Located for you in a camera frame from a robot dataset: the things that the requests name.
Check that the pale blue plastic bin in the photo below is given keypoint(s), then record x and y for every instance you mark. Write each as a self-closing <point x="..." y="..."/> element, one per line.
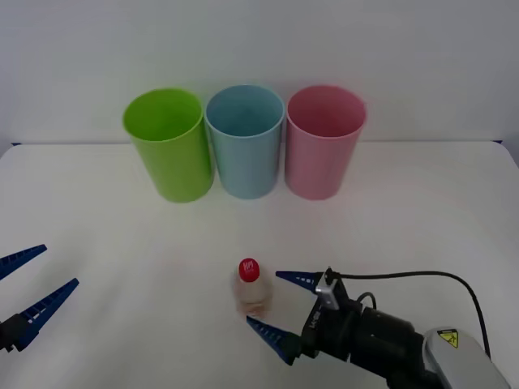
<point x="247" y="166"/>

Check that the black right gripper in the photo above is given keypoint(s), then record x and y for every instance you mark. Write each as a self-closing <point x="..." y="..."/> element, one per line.
<point x="328" y="332"/>

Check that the green plastic bin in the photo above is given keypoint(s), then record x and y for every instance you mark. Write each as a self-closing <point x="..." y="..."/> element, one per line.
<point x="174" y="162"/>

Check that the small bottle with red cap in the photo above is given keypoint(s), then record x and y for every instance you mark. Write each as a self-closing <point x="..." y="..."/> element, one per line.
<point x="252" y="289"/>

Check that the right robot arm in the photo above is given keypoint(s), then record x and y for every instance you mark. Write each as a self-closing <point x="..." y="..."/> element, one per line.
<point x="389" y="336"/>

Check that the pink plastic bin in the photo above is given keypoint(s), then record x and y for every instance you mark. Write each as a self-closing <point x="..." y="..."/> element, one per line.
<point x="316" y="166"/>

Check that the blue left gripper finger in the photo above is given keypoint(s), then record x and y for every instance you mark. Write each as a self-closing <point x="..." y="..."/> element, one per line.
<point x="48" y="310"/>
<point x="22" y="257"/>

